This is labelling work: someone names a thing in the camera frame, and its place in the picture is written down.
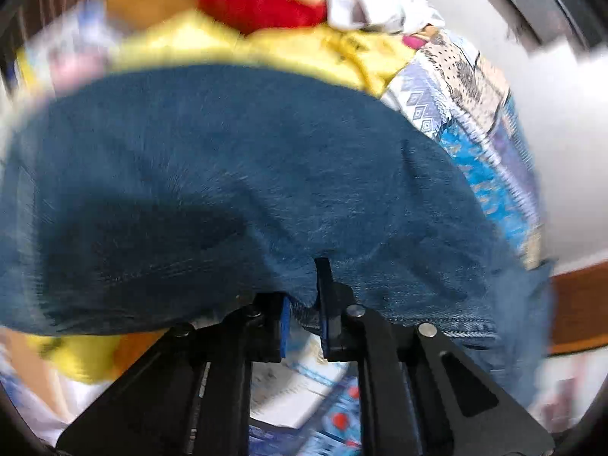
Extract blue denim jacket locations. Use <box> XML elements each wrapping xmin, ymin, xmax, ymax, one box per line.
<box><xmin>1</xmin><ymin>65</ymin><xmax>550</xmax><ymax>405</ymax></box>

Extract yellow blanket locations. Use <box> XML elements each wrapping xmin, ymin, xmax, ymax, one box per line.
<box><xmin>15</xmin><ymin>8</ymin><xmax>415</xmax><ymax>385</ymax></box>

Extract brown wooden door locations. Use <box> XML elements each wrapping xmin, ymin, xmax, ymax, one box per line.
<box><xmin>550</xmin><ymin>263</ymin><xmax>608</xmax><ymax>355</ymax></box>

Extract blue patchwork bedspread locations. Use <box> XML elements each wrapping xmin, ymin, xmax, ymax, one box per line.
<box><xmin>249</xmin><ymin>31</ymin><xmax>553</xmax><ymax>455</ymax></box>

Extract white shirt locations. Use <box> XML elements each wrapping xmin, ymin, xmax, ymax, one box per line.
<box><xmin>326</xmin><ymin>0</ymin><xmax>445</xmax><ymax>35</ymax></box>

